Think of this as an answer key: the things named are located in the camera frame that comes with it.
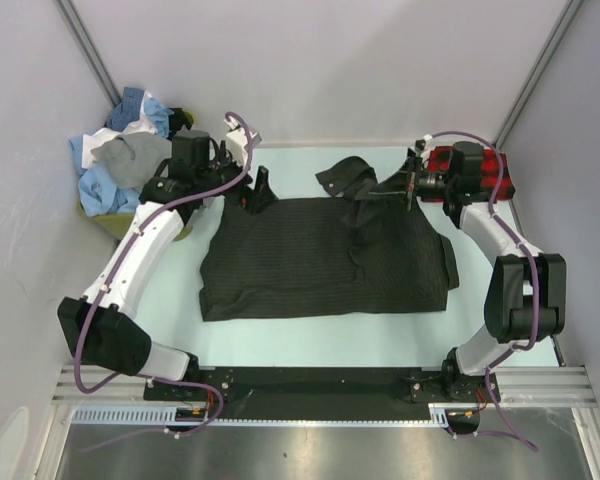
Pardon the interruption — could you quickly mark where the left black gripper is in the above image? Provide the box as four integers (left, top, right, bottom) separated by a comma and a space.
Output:
196, 143, 277, 215

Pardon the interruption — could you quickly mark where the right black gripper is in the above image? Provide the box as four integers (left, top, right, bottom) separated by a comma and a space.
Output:
368, 156, 456, 209

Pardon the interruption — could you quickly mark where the dark pinstriped long sleeve shirt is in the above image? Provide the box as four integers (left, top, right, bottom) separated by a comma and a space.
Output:
199, 156, 460, 322

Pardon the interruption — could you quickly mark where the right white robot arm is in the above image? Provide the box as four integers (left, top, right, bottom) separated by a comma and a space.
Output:
405, 134, 567, 401

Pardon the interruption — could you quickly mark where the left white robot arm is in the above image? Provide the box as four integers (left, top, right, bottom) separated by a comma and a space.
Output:
57, 117, 275, 400

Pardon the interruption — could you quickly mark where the red black plaid folded shirt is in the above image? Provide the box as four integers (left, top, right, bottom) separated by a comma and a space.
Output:
419, 146, 516, 203

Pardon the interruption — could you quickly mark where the black garment in basket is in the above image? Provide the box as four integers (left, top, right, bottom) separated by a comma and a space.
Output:
167, 107, 195, 140

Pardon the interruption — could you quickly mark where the grey shirt in basket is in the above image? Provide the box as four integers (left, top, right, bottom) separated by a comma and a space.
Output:
92, 132, 172, 191

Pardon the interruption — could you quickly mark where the white shirt in basket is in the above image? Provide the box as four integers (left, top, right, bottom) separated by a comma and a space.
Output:
78, 92, 157, 171

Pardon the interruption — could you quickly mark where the green laundry basket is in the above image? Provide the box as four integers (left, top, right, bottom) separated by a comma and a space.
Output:
75, 108, 197, 244

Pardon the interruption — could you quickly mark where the blue checked shirt in basket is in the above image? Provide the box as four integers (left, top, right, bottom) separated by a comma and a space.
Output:
105, 87, 145, 132

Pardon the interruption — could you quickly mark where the light blue shirt in basket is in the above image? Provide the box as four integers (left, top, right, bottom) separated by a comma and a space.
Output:
69, 136, 139, 217

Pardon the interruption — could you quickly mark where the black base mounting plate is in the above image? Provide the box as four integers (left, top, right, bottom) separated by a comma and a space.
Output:
144, 365, 501, 435

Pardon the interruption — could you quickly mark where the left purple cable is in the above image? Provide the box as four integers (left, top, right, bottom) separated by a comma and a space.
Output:
72, 111, 259, 454

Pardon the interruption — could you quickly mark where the purple cable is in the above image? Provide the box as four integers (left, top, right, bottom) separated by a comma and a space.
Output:
72, 111, 259, 454
419, 130, 544, 454

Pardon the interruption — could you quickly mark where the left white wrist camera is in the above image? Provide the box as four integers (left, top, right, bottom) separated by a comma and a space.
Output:
225, 126, 249, 167

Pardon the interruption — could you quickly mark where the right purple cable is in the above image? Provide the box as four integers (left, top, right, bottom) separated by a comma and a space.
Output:
419, 130, 544, 454

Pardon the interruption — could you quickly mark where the right aluminium corner post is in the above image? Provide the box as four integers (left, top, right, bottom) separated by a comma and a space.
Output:
494, 0, 585, 147

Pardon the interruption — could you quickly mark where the aluminium corner post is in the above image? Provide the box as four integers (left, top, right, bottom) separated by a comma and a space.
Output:
52, 0, 121, 107
494, 0, 585, 147

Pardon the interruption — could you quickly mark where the white slotted cable duct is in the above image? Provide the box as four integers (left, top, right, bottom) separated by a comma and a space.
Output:
72, 405, 449, 428

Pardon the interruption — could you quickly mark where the aluminium frame rail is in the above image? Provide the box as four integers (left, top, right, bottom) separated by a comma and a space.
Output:
51, 366, 598, 408

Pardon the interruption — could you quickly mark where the left aluminium corner post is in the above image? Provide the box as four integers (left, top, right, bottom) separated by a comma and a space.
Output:
52, 0, 121, 107

